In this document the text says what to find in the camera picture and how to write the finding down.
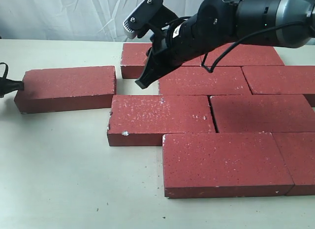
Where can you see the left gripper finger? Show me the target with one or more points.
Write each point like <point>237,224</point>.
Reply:
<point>7,86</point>

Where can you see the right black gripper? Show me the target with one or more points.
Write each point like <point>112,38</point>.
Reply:
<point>183,41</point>

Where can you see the red brick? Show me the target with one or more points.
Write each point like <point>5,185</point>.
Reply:
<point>298,152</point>
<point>210,165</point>
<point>133,60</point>
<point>196,81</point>
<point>251,55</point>
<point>142,120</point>
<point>67,89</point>

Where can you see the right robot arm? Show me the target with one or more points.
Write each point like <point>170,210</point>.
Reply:
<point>280,23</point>

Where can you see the red brick third row right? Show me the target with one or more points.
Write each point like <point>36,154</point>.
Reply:
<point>262,113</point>

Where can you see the red brick second row right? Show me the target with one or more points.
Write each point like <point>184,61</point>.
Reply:
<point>282,80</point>

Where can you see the white fabric backdrop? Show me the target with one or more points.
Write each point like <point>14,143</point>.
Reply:
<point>91,20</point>

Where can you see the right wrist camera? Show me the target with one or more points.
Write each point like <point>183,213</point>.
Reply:
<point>148,15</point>

